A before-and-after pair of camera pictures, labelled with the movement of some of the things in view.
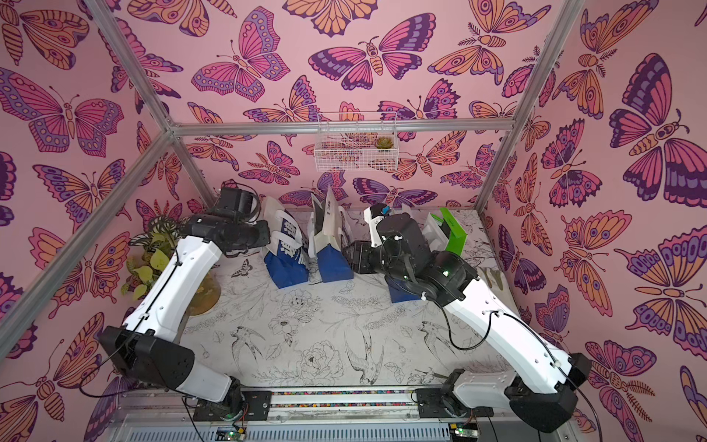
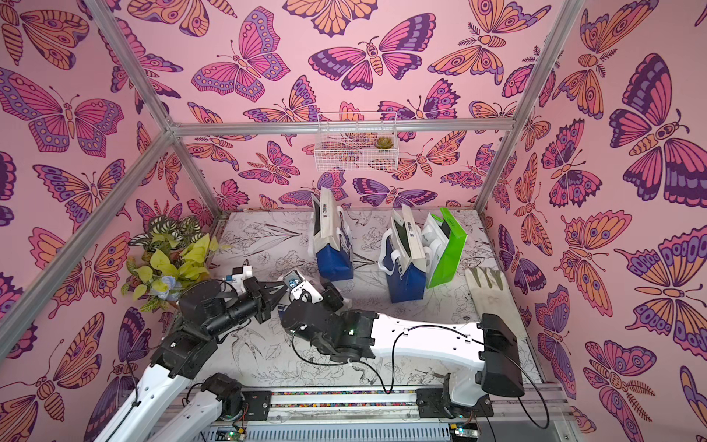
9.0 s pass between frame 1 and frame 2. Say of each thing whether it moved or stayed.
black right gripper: moved
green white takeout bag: stayed
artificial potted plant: stayed
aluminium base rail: stayed
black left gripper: moved
